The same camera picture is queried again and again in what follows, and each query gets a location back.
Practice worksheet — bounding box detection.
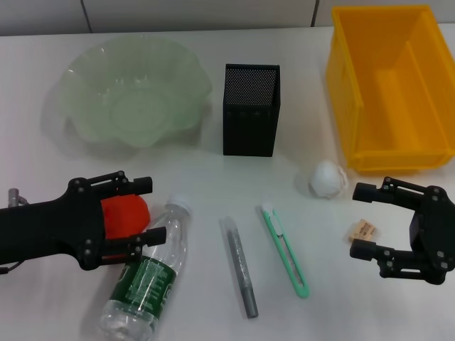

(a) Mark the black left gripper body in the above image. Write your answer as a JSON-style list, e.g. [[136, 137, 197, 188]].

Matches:
[[0, 177, 107, 271]]

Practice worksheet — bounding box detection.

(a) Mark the white paper ball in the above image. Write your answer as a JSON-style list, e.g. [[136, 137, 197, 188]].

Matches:
[[307, 160, 349, 199]]

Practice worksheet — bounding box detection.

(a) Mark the yellow plastic bin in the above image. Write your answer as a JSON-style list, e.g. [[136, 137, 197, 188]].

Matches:
[[326, 5, 455, 175]]

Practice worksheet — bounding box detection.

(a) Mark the clear green-label water bottle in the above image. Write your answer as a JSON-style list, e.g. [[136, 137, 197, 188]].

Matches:
[[98, 193, 195, 338]]

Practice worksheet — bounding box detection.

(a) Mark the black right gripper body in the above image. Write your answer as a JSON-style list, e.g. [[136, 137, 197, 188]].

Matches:
[[408, 185, 455, 285]]

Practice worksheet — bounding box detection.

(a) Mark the green glass fruit plate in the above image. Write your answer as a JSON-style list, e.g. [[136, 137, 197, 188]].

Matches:
[[42, 35, 214, 161]]

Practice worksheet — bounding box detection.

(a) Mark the small beige eraser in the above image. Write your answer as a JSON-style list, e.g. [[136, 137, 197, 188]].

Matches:
[[344, 219, 378, 245]]

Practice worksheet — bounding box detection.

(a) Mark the black mesh pen holder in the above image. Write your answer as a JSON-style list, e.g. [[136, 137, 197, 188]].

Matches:
[[222, 63, 282, 157]]

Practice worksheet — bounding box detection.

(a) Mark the left gripper cable with plug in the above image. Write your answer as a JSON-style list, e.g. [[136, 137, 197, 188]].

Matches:
[[0, 187, 28, 274]]

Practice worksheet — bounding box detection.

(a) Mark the orange toy fruit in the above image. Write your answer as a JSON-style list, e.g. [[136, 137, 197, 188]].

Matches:
[[100, 194, 151, 239]]

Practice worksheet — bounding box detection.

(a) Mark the grey marker pen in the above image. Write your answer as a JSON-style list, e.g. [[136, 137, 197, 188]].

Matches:
[[218, 216, 259, 320]]

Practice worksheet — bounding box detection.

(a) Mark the mint green utility knife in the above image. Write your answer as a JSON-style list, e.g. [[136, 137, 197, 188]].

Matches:
[[260, 202, 311, 298]]

